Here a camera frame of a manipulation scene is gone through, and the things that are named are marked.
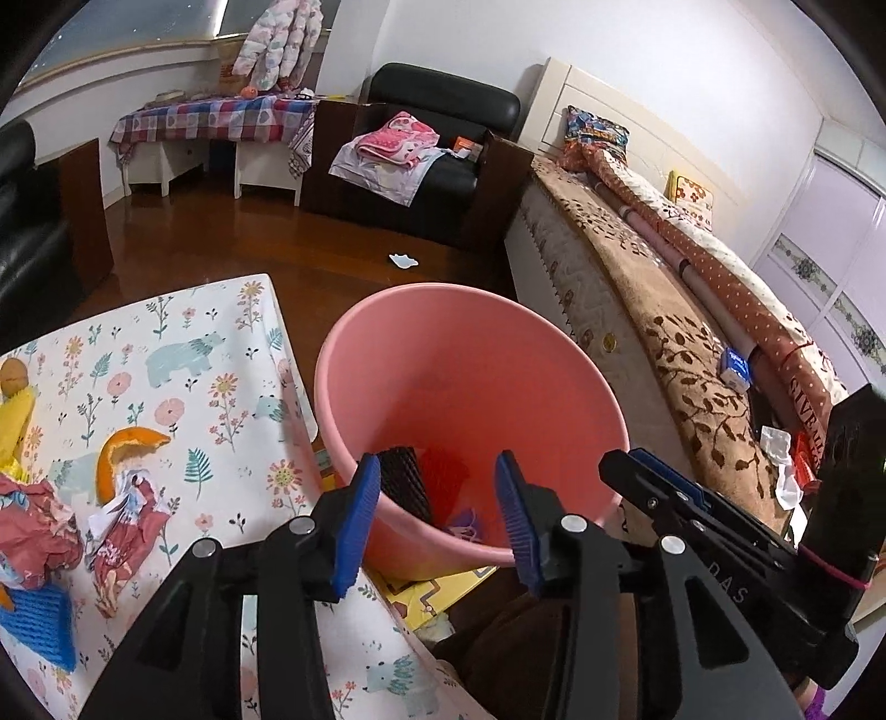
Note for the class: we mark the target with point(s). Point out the black foam fruit net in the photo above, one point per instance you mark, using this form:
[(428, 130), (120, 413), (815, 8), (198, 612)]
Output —
[(408, 478)]

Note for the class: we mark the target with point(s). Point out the red packet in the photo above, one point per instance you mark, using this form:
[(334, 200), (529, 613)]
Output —
[(805, 460)]

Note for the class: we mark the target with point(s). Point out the yellow printed pillow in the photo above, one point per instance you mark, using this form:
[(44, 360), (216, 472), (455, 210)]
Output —
[(692, 196)]

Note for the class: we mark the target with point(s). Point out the pink rolled mat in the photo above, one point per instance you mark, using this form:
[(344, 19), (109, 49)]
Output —
[(664, 249)]

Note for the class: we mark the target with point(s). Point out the blue and white carton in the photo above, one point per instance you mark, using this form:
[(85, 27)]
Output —
[(736, 370)]

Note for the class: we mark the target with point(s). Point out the white side table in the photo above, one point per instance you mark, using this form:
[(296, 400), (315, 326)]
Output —
[(266, 173), (163, 166)]

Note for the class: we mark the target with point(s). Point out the plaid covered white table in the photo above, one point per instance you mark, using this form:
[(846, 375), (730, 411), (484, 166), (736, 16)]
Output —
[(207, 118)]

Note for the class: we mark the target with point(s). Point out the orange dotted quilt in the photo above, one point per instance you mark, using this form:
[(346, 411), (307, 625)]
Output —
[(727, 291)]

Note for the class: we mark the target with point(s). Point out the pink printed cloth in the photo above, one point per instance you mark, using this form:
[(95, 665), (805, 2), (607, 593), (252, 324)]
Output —
[(398, 138)]

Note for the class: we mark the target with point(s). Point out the pink plastic bucket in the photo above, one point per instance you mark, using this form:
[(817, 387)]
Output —
[(450, 360)]

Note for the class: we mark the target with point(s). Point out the blue foam fruit net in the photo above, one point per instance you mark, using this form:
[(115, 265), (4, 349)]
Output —
[(38, 623)]

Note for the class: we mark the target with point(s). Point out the white printed cloth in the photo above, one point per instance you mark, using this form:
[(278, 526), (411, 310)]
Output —
[(374, 180)]

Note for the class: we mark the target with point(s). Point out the black leather armchair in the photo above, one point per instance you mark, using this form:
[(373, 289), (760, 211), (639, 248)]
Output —
[(443, 97), (28, 228)]

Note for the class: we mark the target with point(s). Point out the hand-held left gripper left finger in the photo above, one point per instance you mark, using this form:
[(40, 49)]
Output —
[(360, 526)]

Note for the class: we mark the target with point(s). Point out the brown walnut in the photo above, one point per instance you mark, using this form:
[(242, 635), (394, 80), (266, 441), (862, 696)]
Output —
[(14, 377)]

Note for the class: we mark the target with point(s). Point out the bed with brown blanket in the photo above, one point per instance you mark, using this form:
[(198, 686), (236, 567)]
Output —
[(554, 277), (657, 311)]

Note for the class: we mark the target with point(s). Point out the yellow fruit peel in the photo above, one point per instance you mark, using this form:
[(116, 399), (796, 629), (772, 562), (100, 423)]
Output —
[(15, 422)]

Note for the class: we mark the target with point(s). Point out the colourful printed pillow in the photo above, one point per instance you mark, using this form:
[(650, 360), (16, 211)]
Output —
[(595, 135)]

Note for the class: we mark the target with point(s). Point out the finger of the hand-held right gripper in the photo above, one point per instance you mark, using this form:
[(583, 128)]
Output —
[(682, 481), (633, 481)]

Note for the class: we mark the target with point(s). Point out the small orange box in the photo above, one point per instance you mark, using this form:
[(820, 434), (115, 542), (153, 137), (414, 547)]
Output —
[(468, 148)]

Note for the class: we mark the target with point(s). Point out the person's right forearm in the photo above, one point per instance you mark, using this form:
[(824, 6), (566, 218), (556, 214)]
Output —
[(815, 705)]

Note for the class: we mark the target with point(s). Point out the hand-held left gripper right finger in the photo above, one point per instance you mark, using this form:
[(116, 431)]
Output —
[(516, 526)]

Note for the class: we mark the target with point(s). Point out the red printed wrapper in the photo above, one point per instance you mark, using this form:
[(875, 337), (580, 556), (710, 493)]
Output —
[(34, 533), (124, 547)]

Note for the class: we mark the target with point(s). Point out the purple wrapper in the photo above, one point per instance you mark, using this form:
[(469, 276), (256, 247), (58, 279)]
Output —
[(467, 526)]

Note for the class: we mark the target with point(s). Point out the yellow printed box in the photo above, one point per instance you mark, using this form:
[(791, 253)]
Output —
[(443, 592)]

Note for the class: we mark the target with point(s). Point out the orange peel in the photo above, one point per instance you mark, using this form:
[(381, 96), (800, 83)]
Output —
[(118, 443)]

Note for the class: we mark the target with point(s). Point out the white quilted printed jacket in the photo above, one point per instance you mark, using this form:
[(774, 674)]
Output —
[(277, 41)]

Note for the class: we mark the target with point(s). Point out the lilac wardrobe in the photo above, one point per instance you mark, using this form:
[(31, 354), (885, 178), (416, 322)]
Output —
[(830, 228)]

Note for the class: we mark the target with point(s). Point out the white bed headboard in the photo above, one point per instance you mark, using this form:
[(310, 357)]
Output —
[(623, 97)]

